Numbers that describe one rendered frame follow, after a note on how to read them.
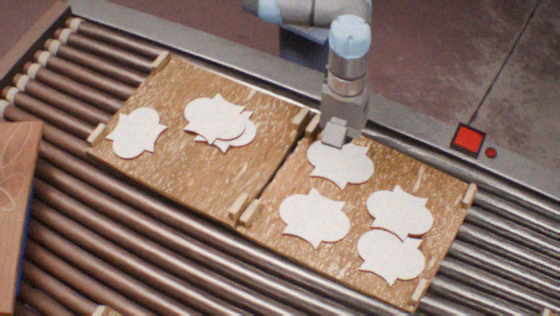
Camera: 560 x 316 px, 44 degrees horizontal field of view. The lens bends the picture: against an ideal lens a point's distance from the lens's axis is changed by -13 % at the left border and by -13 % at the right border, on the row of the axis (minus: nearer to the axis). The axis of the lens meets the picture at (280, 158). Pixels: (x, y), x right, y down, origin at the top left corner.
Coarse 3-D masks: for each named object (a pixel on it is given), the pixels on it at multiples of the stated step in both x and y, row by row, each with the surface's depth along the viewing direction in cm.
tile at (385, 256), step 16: (368, 240) 157; (384, 240) 157; (416, 240) 157; (368, 256) 155; (384, 256) 155; (400, 256) 155; (416, 256) 154; (384, 272) 152; (400, 272) 152; (416, 272) 152
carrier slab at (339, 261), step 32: (320, 128) 176; (288, 160) 171; (384, 160) 171; (416, 160) 171; (288, 192) 166; (320, 192) 166; (352, 192) 166; (416, 192) 165; (448, 192) 165; (256, 224) 161; (352, 224) 161; (448, 224) 160; (288, 256) 157; (320, 256) 156; (352, 256) 156; (352, 288) 153; (384, 288) 151
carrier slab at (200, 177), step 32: (192, 64) 189; (160, 96) 183; (192, 96) 183; (224, 96) 182; (256, 96) 182; (256, 128) 176; (288, 128) 176; (128, 160) 171; (160, 160) 171; (192, 160) 171; (224, 160) 171; (256, 160) 171; (160, 192) 167; (192, 192) 166; (224, 192) 166; (256, 192) 166; (224, 224) 162
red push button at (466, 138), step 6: (462, 132) 177; (468, 132) 177; (474, 132) 177; (456, 138) 176; (462, 138) 175; (468, 138) 175; (474, 138) 175; (480, 138) 175; (462, 144) 174; (468, 144) 174; (474, 144) 174; (474, 150) 173
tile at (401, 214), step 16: (384, 192) 164; (400, 192) 164; (368, 208) 161; (384, 208) 161; (400, 208) 161; (416, 208) 161; (384, 224) 158; (400, 224) 158; (416, 224) 158; (400, 240) 156
